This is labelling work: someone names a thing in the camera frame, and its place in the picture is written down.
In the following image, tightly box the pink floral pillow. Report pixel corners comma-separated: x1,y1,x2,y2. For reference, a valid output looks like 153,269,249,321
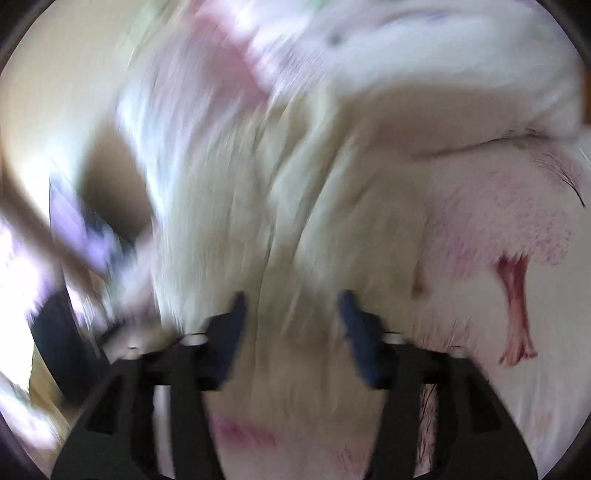
115,9,273,195

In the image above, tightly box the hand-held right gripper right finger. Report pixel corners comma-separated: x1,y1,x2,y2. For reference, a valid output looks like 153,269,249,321
337,291,539,480

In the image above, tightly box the cream puffer jacket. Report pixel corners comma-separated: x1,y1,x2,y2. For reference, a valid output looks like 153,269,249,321
152,88,439,480

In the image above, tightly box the wall-mounted television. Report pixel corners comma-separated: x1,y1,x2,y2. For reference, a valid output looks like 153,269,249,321
48,173,153,283

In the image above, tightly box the white floral pillow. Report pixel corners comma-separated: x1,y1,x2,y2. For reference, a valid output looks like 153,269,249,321
259,0,587,155

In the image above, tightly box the floral printed bed sheet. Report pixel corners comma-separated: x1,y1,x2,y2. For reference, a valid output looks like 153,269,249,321
208,134,591,480

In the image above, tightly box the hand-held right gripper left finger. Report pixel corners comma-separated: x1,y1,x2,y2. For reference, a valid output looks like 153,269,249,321
51,292,249,480

